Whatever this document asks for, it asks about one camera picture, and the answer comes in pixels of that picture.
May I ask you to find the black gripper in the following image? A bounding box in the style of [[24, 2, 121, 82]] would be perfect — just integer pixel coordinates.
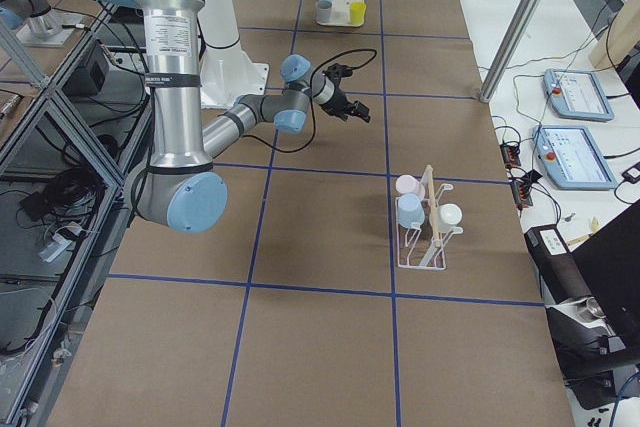
[[319, 63, 371, 123]]

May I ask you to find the grey plastic cup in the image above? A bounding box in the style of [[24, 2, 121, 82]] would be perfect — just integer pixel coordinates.
[[315, 0, 332, 25]]

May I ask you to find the pink plastic cup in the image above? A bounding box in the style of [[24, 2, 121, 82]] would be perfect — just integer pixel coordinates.
[[395, 174, 425, 200]]

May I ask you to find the light blue cup front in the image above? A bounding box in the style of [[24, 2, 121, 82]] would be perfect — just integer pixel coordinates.
[[397, 193, 425, 229]]

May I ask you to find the cream white plastic cup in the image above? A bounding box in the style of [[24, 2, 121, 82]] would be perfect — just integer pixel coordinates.
[[437, 203, 463, 234]]

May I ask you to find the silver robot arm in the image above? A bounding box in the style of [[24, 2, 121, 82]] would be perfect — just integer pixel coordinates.
[[96, 0, 370, 234]]

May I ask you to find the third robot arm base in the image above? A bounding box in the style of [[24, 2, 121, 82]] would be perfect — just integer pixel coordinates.
[[1, 0, 85, 48]]

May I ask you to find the yellow plastic cup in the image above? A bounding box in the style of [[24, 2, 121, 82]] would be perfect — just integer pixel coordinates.
[[349, 1, 367, 27]]

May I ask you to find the cream plastic tray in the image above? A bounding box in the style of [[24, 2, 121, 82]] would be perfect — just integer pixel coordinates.
[[319, 0, 365, 28]]

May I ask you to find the near blue teach pendant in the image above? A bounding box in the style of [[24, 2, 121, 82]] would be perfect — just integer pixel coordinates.
[[533, 125, 617, 191]]

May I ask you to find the blue teach pendant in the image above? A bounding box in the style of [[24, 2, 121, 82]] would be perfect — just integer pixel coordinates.
[[543, 69, 615, 122], [533, 125, 617, 191]]

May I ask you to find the far blue teach pendant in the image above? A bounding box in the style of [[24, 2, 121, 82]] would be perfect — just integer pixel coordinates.
[[543, 69, 615, 122]]

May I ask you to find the black power adapter box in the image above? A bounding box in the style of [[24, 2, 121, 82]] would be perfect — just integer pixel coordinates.
[[63, 41, 109, 97]]

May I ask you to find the black monitor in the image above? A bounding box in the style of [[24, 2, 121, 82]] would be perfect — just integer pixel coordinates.
[[572, 203, 639, 345]]

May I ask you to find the white power strip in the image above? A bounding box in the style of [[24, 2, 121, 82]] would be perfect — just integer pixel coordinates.
[[39, 233, 73, 263]]

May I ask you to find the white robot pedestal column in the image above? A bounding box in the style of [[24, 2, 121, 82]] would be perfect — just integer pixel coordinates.
[[198, 0, 269, 109]]

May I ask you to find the white wire cup rack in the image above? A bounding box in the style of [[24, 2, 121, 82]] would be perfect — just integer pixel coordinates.
[[394, 165, 463, 271]]

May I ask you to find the aluminium frame post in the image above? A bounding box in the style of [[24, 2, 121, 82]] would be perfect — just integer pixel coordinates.
[[478, 0, 541, 103]]

